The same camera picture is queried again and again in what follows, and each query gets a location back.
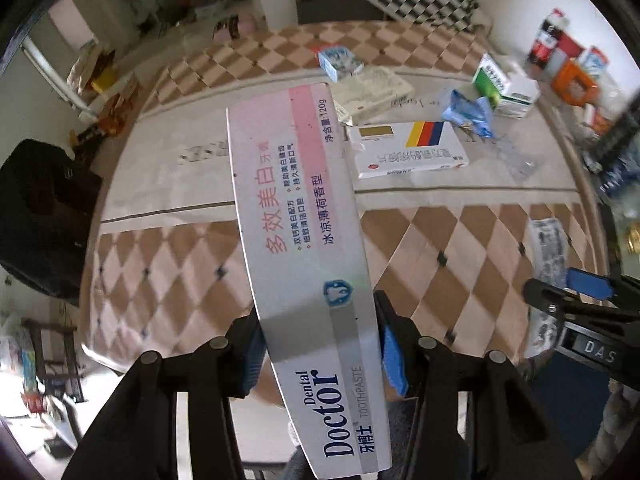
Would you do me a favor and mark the white Doctor toothpaste box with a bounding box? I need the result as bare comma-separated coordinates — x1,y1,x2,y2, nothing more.
227,84,392,479

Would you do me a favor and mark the clear plastic blister pack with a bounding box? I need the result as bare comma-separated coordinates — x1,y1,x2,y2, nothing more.
494,136,539,184

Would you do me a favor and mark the brown checkered tablecloth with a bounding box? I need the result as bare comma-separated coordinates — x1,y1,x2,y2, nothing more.
79,19,609,373

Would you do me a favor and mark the crumpled blue wrapper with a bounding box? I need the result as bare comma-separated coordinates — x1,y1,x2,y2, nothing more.
442,90,495,139

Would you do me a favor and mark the green white medicine box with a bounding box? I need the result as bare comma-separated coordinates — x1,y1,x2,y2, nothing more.
472,52,540,119

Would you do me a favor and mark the orange box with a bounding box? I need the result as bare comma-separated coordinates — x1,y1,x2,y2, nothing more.
551,58,599,107

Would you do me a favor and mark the white red-yellow medicine box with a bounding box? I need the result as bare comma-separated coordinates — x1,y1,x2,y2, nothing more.
346,122,470,179

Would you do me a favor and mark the cola bottle red label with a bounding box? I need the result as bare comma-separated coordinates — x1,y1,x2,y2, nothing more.
527,8,568,68

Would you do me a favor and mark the flat white paper packet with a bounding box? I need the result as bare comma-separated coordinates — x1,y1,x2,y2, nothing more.
329,66,414,126

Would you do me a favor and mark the small blue white box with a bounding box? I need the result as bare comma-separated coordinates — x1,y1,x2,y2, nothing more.
318,44,364,82

